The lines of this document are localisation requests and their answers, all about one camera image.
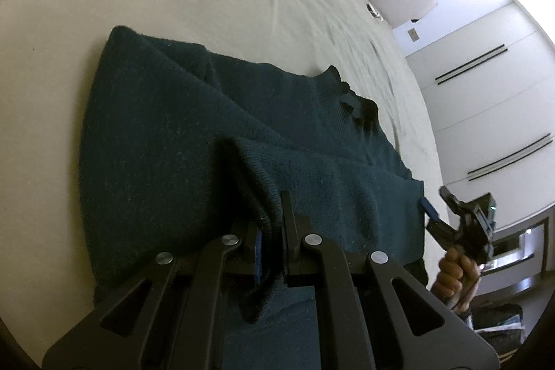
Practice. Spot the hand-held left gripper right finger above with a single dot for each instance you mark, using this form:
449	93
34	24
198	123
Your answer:
289	248

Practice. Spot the wall switch plate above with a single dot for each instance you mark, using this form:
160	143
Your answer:
412	34

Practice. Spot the person's right hand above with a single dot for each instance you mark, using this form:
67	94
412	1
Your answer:
455	279

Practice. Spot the dark folded cloth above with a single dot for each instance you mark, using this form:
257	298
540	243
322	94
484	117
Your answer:
498	331

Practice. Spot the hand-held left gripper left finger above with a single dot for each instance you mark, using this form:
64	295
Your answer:
257	255

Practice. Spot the dark teal knit sweater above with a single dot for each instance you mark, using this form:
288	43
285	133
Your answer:
173	136

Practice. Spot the white wardrobe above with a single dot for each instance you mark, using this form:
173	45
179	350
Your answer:
490	105

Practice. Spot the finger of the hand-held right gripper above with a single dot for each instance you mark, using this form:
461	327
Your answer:
430	210
451	201

